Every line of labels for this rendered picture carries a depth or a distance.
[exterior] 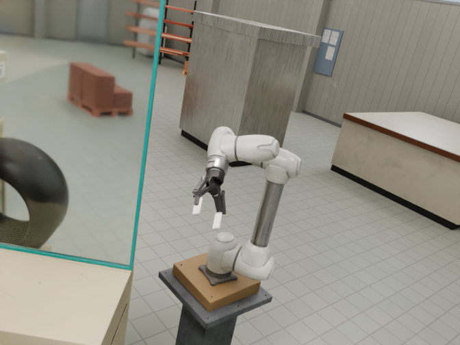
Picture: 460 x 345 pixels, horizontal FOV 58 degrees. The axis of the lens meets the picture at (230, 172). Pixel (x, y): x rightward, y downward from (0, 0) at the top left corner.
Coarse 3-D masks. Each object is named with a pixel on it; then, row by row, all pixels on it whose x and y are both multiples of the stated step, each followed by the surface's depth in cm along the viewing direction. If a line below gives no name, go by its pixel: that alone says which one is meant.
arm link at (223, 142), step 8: (216, 128) 176; (224, 128) 174; (216, 136) 172; (224, 136) 171; (232, 136) 171; (216, 144) 169; (224, 144) 168; (232, 144) 168; (208, 152) 171; (216, 152) 168; (224, 152) 168; (232, 152) 168; (232, 160) 171
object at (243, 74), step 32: (224, 32) 607; (256, 32) 552; (288, 32) 581; (192, 64) 675; (224, 64) 613; (256, 64) 573; (288, 64) 611; (192, 96) 683; (224, 96) 620; (256, 96) 596; (288, 96) 638; (192, 128) 691; (256, 128) 623
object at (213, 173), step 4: (208, 172) 166; (212, 172) 165; (216, 172) 165; (220, 172) 165; (208, 176) 165; (212, 176) 164; (216, 176) 164; (220, 176) 165; (224, 176) 167; (208, 180) 163; (212, 180) 164; (216, 180) 166; (220, 180) 165; (208, 184) 163; (216, 184) 166; (220, 184) 169; (212, 188) 163; (208, 192) 164; (212, 192) 164; (216, 192) 165
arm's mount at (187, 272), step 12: (180, 264) 252; (192, 264) 254; (204, 264) 256; (180, 276) 248; (192, 276) 245; (204, 276) 246; (240, 276) 252; (192, 288) 239; (204, 288) 237; (216, 288) 238; (228, 288) 240; (240, 288) 242; (252, 288) 248; (204, 300) 231; (216, 300) 230; (228, 300) 237
